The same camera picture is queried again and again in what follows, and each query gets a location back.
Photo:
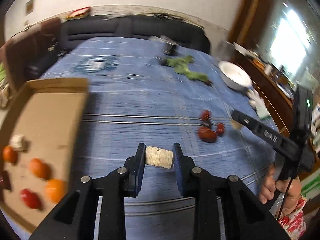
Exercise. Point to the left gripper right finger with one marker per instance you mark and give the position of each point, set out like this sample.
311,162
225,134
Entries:
223,201

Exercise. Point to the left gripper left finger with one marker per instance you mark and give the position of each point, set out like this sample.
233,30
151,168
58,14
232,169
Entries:
74,215

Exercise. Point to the orange tangerine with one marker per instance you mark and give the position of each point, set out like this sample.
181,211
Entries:
55,189

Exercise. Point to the large wrinkled red date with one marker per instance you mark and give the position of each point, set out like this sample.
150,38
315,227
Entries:
207,135

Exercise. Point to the white sugarcane piece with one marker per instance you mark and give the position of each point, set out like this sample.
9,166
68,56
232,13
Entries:
159,157

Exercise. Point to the white sugarcane slice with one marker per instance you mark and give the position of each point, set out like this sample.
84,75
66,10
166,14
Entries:
19,143

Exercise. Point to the small red date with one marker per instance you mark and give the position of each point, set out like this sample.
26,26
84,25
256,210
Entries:
205,115

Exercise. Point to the floral sleeve forearm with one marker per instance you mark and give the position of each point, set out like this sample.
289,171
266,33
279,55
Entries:
293,223

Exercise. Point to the right hand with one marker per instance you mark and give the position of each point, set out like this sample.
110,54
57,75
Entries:
269,186

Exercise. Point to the red fruit in box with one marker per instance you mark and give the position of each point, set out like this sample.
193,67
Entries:
30,199

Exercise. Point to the white work glove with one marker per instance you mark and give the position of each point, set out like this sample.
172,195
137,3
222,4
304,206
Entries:
258,104

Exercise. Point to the wooden sideboard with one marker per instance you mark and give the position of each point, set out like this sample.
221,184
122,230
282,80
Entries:
285,36

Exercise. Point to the white sugarcane chunk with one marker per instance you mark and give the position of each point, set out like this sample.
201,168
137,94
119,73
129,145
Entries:
236,125

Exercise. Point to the dark purple plum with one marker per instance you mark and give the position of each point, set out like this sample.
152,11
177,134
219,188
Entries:
207,123

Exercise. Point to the orange fruit in box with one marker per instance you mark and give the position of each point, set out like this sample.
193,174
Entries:
9,154

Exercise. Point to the white bowl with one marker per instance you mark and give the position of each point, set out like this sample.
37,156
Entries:
234,76

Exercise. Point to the cardboard box tray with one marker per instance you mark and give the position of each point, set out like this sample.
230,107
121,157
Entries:
48,113

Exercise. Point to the dark date by vegetable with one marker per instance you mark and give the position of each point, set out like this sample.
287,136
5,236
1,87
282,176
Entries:
208,82

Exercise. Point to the blue checked tablecloth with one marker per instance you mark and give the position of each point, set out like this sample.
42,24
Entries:
133,99

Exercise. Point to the green leafy vegetable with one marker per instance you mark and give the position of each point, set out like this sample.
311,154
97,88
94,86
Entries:
181,66

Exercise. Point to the green cloth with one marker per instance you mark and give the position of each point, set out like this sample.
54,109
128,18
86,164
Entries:
2,72

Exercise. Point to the black electronic device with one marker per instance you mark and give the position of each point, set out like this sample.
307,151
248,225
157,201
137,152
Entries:
170,49

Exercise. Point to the brown armchair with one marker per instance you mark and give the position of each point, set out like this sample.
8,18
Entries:
26,46

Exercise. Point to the dark blue sofa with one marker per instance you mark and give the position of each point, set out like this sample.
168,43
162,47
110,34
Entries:
74,32

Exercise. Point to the red book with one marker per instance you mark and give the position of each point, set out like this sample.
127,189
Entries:
80,13

